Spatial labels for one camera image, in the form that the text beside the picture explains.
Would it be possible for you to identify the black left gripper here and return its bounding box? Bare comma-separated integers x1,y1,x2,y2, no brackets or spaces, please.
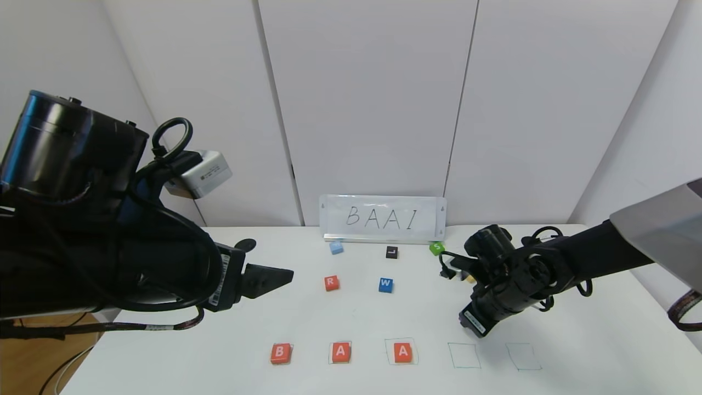
200,241,294,313

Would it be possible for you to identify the white BAAI sign board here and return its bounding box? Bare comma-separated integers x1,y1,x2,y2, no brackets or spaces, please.
319,194,448,244

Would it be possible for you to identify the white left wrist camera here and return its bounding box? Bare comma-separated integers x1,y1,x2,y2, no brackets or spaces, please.
165,150,233,199

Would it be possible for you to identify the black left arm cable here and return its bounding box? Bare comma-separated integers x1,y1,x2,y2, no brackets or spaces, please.
0,117,225,338

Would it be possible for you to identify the grey power cable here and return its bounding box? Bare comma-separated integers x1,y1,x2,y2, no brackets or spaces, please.
37,345,95,395

